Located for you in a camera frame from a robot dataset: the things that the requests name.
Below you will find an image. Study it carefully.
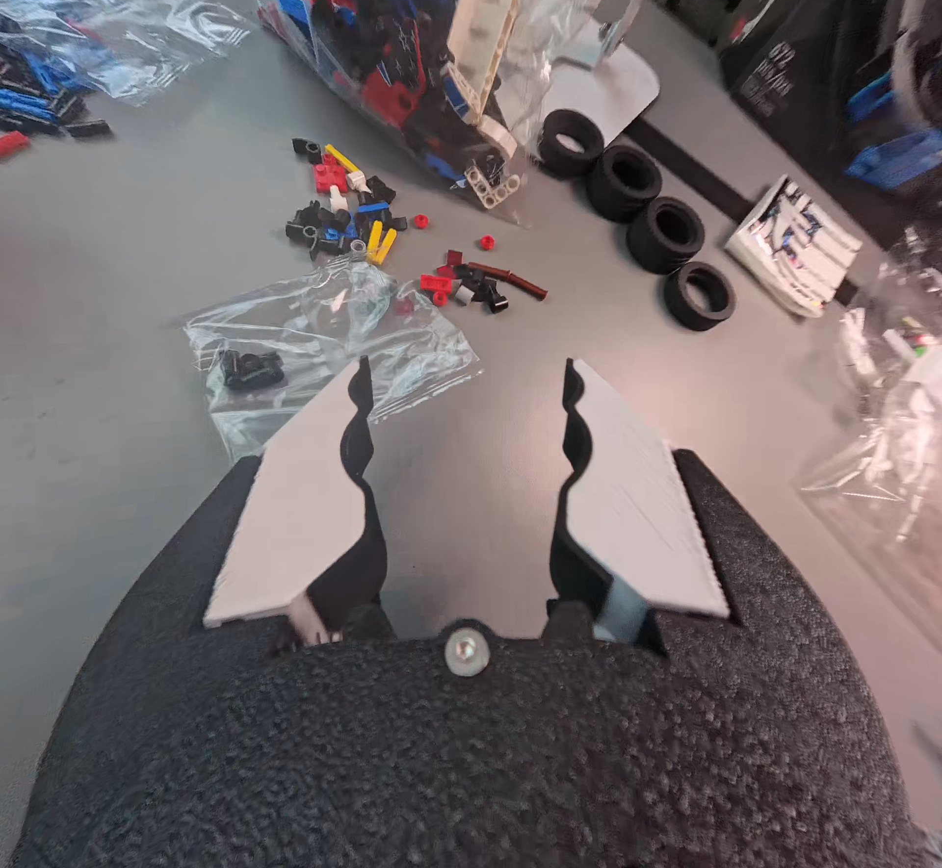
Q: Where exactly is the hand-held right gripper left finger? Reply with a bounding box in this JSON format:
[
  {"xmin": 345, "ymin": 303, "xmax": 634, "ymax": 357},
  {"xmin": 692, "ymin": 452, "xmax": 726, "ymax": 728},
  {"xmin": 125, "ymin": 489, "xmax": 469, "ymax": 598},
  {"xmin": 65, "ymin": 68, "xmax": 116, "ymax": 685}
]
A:
[{"xmin": 202, "ymin": 355, "xmax": 389, "ymax": 644}]

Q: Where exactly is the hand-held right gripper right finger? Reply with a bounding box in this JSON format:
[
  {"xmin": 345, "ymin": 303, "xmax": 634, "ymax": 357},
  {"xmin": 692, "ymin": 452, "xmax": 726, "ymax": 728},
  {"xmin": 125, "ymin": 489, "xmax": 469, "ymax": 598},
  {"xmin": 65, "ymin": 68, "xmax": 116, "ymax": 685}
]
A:
[{"xmin": 548, "ymin": 357, "xmax": 731, "ymax": 644}]

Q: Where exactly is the black toy connector piece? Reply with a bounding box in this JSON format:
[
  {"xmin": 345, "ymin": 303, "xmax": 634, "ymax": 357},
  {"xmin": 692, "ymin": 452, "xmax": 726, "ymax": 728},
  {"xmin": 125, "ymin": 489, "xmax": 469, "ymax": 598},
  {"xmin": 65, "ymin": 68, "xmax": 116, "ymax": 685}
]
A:
[{"xmin": 221, "ymin": 349, "xmax": 286, "ymax": 391}]

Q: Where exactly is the small clear plastic bag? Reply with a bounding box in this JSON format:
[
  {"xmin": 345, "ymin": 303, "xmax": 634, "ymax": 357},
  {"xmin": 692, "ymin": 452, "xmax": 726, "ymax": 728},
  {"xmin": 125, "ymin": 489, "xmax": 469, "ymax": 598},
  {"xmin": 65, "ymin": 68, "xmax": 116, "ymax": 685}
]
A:
[{"xmin": 183, "ymin": 257, "xmax": 483, "ymax": 460}]

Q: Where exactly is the pile of small toy bricks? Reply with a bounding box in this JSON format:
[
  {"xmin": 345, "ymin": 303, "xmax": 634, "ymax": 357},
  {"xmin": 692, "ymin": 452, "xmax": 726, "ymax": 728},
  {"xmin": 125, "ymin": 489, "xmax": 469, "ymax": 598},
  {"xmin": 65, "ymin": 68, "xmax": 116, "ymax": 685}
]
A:
[{"xmin": 286, "ymin": 138, "xmax": 549, "ymax": 317}]

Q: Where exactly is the black toy tyre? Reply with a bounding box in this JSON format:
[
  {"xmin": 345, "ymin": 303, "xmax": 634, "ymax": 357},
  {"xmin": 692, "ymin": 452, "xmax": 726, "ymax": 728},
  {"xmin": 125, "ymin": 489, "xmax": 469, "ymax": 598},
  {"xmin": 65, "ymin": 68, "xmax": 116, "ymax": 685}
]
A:
[
  {"xmin": 664, "ymin": 261, "xmax": 737, "ymax": 332},
  {"xmin": 536, "ymin": 108, "xmax": 606, "ymax": 181},
  {"xmin": 626, "ymin": 196, "xmax": 706, "ymax": 275},
  {"xmin": 586, "ymin": 143, "xmax": 663, "ymax": 224}
]

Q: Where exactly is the clear plastic wrapper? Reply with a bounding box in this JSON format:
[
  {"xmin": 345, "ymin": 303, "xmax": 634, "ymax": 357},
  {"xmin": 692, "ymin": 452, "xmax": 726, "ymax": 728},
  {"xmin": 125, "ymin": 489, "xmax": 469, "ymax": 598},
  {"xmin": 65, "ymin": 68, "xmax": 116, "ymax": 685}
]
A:
[{"xmin": 793, "ymin": 228, "xmax": 942, "ymax": 634}]

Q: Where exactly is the white sticker sheet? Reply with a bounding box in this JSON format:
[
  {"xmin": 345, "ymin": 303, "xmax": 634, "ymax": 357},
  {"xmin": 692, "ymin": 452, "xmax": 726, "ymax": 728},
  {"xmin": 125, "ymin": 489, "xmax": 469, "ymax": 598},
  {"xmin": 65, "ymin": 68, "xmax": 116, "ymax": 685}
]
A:
[{"xmin": 723, "ymin": 175, "xmax": 864, "ymax": 319}]

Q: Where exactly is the silver monitor stand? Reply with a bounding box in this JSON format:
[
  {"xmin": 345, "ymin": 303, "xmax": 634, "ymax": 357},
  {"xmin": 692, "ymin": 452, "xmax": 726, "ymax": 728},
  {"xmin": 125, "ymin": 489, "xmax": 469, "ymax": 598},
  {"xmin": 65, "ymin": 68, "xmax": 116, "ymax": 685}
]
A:
[{"xmin": 541, "ymin": 0, "xmax": 678, "ymax": 148}]

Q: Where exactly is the large clear bag of parts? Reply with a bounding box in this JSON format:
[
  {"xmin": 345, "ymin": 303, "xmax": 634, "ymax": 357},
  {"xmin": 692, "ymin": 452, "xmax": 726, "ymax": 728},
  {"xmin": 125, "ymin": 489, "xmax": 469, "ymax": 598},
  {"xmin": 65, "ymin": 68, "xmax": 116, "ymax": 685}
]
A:
[{"xmin": 258, "ymin": 0, "xmax": 560, "ymax": 225}]

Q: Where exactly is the heap of blue black pins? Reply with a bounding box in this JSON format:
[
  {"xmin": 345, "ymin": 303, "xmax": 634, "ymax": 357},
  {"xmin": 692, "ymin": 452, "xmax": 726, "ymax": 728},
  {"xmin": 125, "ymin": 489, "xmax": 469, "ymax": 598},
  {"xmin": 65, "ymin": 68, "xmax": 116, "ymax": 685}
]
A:
[{"xmin": 0, "ymin": 15, "xmax": 115, "ymax": 163}]

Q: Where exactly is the toy car box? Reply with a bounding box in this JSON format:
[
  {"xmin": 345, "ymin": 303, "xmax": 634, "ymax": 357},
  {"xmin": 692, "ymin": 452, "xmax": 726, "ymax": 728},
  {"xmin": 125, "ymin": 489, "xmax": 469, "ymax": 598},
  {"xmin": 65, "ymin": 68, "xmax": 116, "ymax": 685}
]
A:
[{"xmin": 717, "ymin": 0, "xmax": 942, "ymax": 192}]

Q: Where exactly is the crumpled clear pin bag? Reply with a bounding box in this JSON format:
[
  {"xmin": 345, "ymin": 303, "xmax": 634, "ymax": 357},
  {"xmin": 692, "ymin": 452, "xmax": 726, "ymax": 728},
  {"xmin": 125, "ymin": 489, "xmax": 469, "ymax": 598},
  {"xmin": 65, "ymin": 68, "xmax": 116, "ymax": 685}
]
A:
[{"xmin": 0, "ymin": 0, "xmax": 251, "ymax": 107}]

